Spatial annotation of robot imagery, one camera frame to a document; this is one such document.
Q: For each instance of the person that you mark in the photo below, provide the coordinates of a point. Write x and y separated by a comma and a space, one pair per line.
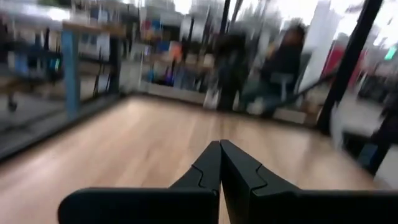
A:
280, 71

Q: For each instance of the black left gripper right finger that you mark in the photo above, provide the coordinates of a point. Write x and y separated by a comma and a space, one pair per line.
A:
311, 208

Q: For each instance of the wooden workbench steel legs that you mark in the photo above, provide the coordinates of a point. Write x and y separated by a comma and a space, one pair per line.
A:
70, 68

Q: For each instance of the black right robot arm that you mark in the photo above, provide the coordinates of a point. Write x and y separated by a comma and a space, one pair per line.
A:
384, 137

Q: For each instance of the black aluminium rig frame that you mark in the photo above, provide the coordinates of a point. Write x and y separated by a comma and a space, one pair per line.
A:
348, 68

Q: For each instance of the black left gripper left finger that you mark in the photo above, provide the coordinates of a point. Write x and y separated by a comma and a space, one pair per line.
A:
140, 207

